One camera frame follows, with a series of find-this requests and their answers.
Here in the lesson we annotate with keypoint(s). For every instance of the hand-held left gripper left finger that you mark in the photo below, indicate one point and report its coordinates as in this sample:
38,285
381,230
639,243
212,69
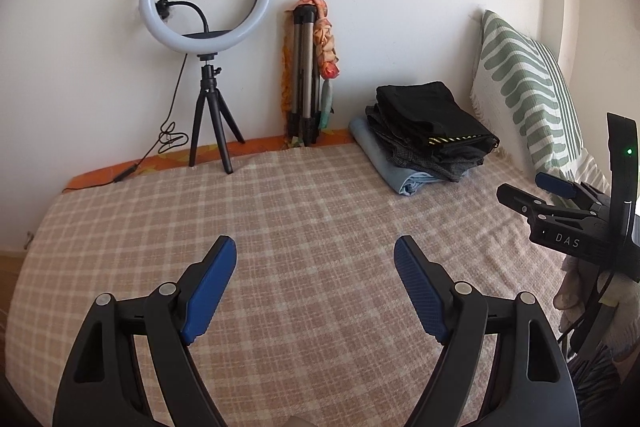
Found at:
210,289

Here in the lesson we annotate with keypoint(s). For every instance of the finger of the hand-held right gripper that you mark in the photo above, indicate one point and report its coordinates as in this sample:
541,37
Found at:
520,199
555,184

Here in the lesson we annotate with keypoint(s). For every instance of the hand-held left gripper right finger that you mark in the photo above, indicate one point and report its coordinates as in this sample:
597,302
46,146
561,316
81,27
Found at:
422,289

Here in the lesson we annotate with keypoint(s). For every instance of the black pants with yellow print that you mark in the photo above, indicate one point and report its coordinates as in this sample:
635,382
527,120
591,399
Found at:
420,107

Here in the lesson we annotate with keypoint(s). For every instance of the plain black folded pants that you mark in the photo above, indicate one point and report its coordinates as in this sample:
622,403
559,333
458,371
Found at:
460,153

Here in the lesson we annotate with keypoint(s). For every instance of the grey folded pants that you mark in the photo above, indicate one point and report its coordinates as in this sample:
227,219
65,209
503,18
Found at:
400,142

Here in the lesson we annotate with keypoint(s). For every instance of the person's right hand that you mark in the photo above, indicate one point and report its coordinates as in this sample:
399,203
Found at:
575,292

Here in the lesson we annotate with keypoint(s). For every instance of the green patterned white pillow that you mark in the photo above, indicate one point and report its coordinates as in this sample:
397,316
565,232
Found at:
520,82

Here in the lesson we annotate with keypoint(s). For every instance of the plaid blanket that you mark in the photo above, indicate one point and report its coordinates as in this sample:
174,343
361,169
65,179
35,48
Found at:
310,217

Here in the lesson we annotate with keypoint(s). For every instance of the light blue folded jeans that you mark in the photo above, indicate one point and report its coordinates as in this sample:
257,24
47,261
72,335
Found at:
385,157

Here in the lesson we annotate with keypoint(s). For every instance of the person's striped garment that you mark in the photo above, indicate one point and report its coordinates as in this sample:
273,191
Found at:
600,387

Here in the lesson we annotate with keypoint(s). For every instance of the black mini tripod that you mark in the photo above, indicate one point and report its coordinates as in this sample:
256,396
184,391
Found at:
209,92

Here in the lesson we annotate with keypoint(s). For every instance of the silver folded tripod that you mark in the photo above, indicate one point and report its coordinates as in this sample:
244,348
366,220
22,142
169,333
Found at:
300,57

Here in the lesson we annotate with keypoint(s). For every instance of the colourful scarf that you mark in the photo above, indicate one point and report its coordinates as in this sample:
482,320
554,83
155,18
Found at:
325,32

